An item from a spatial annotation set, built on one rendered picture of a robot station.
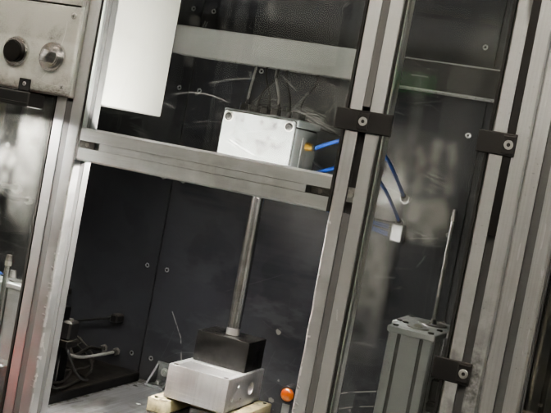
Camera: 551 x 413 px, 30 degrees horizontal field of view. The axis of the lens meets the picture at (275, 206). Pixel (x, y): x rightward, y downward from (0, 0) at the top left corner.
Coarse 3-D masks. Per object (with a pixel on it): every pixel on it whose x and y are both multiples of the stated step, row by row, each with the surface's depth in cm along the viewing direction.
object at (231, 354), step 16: (256, 208) 150; (256, 224) 150; (256, 240) 151; (240, 256) 151; (240, 272) 151; (240, 288) 151; (240, 304) 151; (240, 320) 151; (208, 336) 150; (224, 336) 149; (240, 336) 152; (208, 352) 150; (224, 352) 149; (240, 352) 148; (256, 352) 151; (240, 368) 148; (256, 368) 152
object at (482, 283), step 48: (528, 0) 116; (528, 48) 116; (528, 96) 116; (528, 144) 116; (480, 192) 118; (480, 240) 118; (480, 288) 118; (480, 336) 117; (96, 384) 167; (480, 384) 117
